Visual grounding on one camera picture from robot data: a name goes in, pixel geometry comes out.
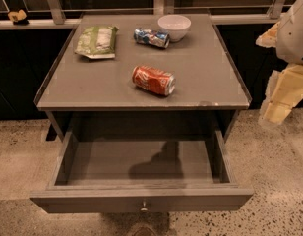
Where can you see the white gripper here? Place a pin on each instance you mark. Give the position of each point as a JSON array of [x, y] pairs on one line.
[[295, 38]]

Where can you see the red coke can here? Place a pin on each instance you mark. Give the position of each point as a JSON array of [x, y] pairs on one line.
[[153, 80]]

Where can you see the blue crushed soda can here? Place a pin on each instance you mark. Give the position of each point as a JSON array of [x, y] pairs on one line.
[[151, 37]]

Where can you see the metal drawer knob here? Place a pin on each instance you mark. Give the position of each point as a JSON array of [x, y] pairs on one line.
[[144, 207]]

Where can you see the open grey top drawer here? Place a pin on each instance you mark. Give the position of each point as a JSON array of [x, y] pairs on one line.
[[97, 174]]

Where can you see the white ceramic bowl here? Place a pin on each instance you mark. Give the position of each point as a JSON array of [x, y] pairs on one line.
[[176, 26]]

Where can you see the metal window railing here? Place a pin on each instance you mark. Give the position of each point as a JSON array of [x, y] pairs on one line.
[[47, 14]]

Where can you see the green chip bag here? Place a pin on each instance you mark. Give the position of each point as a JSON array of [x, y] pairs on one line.
[[97, 42]]

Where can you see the grey cabinet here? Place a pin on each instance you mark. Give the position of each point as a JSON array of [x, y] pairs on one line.
[[195, 73]]

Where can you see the small yellow object on ledge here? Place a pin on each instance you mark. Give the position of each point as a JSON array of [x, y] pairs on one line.
[[18, 17]]

